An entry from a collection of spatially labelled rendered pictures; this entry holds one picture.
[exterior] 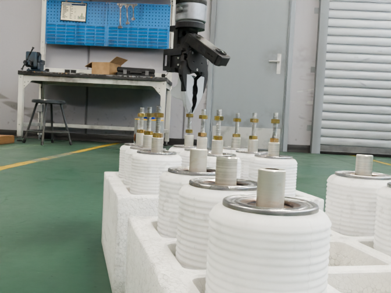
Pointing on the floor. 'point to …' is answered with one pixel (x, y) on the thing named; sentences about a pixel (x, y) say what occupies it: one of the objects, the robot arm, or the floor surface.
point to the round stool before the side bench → (45, 120)
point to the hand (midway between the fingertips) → (192, 107)
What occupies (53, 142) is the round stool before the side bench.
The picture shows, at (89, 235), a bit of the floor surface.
